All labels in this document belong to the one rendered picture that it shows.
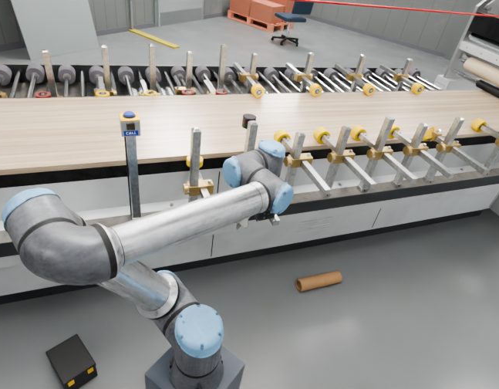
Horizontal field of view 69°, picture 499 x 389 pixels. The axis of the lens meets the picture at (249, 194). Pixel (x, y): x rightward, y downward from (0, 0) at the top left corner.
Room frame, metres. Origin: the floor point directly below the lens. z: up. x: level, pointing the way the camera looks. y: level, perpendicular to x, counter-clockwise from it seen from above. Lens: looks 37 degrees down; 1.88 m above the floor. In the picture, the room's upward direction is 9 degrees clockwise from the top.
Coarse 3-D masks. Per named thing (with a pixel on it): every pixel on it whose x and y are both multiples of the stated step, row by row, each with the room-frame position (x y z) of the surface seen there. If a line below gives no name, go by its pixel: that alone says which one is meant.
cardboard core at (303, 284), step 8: (328, 272) 1.66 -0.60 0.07; (336, 272) 1.67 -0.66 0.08; (296, 280) 1.58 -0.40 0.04; (304, 280) 1.56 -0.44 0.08; (312, 280) 1.57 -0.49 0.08; (320, 280) 1.59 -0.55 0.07; (328, 280) 1.60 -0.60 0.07; (336, 280) 1.62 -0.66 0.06; (304, 288) 1.52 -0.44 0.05; (312, 288) 1.55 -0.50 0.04
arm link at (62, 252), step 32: (224, 192) 0.73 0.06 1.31; (256, 192) 0.77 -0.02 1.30; (288, 192) 0.82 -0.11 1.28; (64, 224) 0.49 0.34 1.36; (96, 224) 0.51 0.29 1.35; (128, 224) 0.54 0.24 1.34; (160, 224) 0.56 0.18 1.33; (192, 224) 0.60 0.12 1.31; (224, 224) 0.67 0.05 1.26; (32, 256) 0.42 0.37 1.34; (64, 256) 0.42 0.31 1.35; (96, 256) 0.44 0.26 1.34; (128, 256) 0.48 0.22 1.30
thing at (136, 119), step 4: (120, 112) 1.23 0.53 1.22; (136, 112) 1.25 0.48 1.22; (120, 116) 1.20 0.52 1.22; (136, 116) 1.22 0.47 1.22; (120, 120) 1.17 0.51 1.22; (124, 120) 1.18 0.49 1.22; (128, 120) 1.18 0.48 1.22; (132, 120) 1.19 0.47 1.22; (136, 120) 1.20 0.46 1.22; (120, 124) 1.17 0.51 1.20; (124, 124) 1.18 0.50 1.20; (136, 124) 1.20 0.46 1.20; (120, 128) 1.19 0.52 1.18; (124, 128) 1.18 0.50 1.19; (136, 128) 1.20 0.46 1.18; (124, 136) 1.18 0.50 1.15; (128, 136) 1.18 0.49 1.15; (132, 136) 1.19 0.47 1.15
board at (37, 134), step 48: (144, 96) 2.09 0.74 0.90; (192, 96) 2.20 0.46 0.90; (240, 96) 2.33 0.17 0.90; (288, 96) 2.47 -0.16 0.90; (336, 96) 2.62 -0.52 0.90; (384, 96) 2.79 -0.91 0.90; (432, 96) 2.97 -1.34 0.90; (480, 96) 3.18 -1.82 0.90; (0, 144) 1.34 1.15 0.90; (48, 144) 1.40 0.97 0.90; (96, 144) 1.47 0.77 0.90; (144, 144) 1.54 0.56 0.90; (240, 144) 1.70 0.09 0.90
